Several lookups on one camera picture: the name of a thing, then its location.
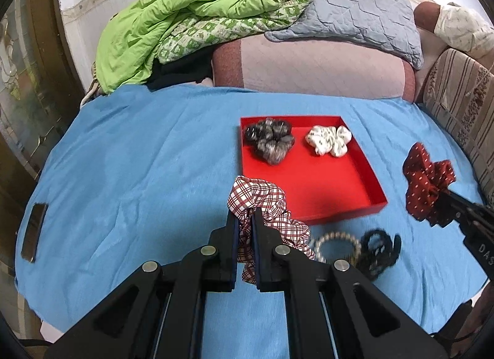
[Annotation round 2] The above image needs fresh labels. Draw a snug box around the wooden stained glass door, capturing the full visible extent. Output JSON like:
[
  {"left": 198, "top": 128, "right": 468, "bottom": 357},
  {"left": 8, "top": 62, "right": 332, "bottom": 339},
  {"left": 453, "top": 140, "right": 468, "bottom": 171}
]
[{"left": 0, "top": 0, "right": 83, "bottom": 344}]

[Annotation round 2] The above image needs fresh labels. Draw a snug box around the red white plaid scrunchie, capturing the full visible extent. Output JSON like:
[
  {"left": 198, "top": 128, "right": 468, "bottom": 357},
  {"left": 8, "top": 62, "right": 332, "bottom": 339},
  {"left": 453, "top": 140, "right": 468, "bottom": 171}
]
[{"left": 227, "top": 175, "right": 316, "bottom": 286}]

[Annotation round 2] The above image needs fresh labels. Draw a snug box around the red polka dot scrunchie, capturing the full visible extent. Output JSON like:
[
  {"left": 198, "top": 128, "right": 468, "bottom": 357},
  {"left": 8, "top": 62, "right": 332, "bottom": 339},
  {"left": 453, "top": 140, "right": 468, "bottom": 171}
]
[{"left": 402, "top": 142, "right": 457, "bottom": 226}]

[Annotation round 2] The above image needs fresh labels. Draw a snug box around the grey black scrunchie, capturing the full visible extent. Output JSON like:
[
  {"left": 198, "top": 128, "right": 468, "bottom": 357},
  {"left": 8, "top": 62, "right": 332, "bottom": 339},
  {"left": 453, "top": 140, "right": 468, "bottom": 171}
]
[{"left": 243, "top": 119, "right": 296, "bottom": 167}]

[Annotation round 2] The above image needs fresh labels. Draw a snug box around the small black hair tie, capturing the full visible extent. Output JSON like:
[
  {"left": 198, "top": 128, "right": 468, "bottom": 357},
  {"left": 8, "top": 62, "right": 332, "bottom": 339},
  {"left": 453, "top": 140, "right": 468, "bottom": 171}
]
[{"left": 357, "top": 229, "right": 403, "bottom": 283}]

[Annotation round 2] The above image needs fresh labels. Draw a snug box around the striped sofa cushion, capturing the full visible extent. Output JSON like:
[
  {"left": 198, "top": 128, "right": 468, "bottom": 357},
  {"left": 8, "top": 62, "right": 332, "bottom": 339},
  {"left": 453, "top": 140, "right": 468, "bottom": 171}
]
[{"left": 419, "top": 48, "right": 494, "bottom": 205}]

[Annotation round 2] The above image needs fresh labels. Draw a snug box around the white floral cloth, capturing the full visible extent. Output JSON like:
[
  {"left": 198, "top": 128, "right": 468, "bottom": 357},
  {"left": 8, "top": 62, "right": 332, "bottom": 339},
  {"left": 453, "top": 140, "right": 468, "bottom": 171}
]
[{"left": 434, "top": 2, "right": 494, "bottom": 56}]

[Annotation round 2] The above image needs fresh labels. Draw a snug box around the white dotted scrunchie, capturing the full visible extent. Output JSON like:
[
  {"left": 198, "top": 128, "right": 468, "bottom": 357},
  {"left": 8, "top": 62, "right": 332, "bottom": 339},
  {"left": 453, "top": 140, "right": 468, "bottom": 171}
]
[{"left": 305, "top": 125, "right": 353, "bottom": 158}]

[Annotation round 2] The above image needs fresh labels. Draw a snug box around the dark cloth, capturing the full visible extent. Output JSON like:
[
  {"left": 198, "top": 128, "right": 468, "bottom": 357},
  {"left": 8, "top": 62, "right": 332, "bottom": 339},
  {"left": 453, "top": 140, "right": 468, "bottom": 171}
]
[{"left": 147, "top": 50, "right": 215, "bottom": 91}]

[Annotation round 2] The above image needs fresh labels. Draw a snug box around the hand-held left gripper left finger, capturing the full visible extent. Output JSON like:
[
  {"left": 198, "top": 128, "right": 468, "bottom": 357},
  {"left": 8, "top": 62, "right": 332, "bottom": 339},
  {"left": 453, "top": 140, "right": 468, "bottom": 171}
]
[{"left": 44, "top": 208, "right": 237, "bottom": 359}]

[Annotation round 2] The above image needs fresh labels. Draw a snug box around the person's right forearm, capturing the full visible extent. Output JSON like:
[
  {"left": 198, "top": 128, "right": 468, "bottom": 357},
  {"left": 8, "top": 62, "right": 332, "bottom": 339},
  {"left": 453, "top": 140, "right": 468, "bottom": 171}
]
[{"left": 473, "top": 285, "right": 494, "bottom": 348}]

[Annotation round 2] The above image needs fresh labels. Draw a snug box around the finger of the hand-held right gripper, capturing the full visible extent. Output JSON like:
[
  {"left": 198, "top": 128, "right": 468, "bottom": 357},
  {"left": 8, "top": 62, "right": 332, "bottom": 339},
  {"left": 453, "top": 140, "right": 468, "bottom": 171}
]
[
  {"left": 446, "top": 189, "right": 488, "bottom": 213},
  {"left": 428, "top": 202, "right": 471, "bottom": 229}
]

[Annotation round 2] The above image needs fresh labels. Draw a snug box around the grey quilted pillow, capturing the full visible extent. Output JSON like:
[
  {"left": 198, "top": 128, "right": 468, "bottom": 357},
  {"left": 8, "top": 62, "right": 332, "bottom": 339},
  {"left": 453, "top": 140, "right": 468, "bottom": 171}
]
[{"left": 264, "top": 0, "right": 424, "bottom": 71}]

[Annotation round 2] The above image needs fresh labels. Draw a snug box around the black smartphone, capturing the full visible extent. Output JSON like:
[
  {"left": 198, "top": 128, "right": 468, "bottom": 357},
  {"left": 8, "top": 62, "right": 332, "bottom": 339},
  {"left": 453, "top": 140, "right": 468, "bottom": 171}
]
[{"left": 20, "top": 202, "right": 49, "bottom": 265}]

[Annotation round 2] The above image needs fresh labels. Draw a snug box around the white pearl bracelet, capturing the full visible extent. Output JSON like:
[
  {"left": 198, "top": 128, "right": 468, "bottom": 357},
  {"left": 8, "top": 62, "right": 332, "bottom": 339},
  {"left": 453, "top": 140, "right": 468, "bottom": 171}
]
[{"left": 309, "top": 231, "right": 363, "bottom": 265}]

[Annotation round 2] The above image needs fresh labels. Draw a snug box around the blue bed sheet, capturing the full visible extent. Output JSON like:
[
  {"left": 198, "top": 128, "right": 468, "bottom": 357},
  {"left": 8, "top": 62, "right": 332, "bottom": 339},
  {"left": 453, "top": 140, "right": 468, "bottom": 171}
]
[{"left": 15, "top": 85, "right": 489, "bottom": 359}]

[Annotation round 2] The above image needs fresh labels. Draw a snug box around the beige strap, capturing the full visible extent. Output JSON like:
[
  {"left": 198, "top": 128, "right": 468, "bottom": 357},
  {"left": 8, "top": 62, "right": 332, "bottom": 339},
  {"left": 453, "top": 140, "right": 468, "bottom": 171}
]
[{"left": 80, "top": 77, "right": 105, "bottom": 108}]

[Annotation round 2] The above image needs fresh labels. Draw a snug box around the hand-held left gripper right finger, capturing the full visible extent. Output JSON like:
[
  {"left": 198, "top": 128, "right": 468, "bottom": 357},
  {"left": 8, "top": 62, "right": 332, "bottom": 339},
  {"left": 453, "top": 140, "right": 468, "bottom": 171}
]
[{"left": 251, "top": 208, "right": 448, "bottom": 359}]

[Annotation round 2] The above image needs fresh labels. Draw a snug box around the short pink bolster cushion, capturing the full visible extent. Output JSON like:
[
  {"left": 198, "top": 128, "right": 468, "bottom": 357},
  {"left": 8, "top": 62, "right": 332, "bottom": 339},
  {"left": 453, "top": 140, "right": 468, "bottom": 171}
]
[{"left": 413, "top": 1, "right": 452, "bottom": 103}]

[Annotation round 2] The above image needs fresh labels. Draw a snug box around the green patterned quilt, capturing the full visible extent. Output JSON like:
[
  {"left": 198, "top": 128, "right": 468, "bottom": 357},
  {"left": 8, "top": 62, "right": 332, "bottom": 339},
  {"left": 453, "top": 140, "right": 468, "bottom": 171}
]
[{"left": 94, "top": 0, "right": 314, "bottom": 95}]

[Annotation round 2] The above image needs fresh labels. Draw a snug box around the long pink bolster cushion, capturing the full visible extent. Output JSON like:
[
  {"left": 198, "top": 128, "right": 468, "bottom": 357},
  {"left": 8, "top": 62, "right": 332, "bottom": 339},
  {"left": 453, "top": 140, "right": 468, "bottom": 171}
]
[{"left": 211, "top": 32, "right": 417, "bottom": 103}]

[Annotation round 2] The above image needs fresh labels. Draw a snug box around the red tray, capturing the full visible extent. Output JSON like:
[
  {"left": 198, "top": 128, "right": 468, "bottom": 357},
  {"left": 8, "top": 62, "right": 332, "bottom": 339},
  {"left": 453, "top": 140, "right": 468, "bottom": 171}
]
[{"left": 240, "top": 115, "right": 388, "bottom": 224}]

